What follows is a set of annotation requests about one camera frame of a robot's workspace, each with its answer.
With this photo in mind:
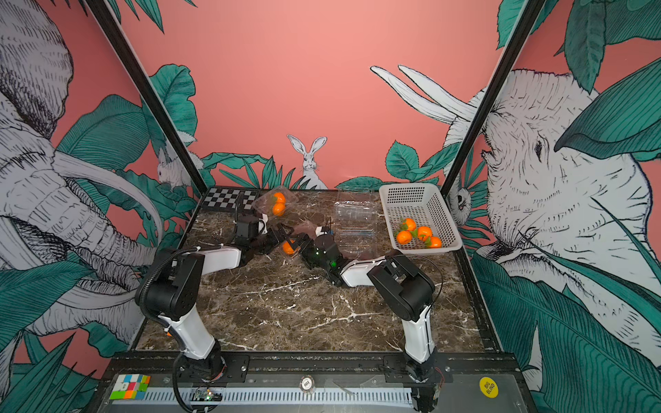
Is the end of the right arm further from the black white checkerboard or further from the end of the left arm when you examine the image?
the black white checkerboard

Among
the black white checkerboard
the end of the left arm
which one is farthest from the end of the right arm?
the black white checkerboard

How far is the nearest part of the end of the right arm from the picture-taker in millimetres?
725

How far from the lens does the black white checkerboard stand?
3.71ft

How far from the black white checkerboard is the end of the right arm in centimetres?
39
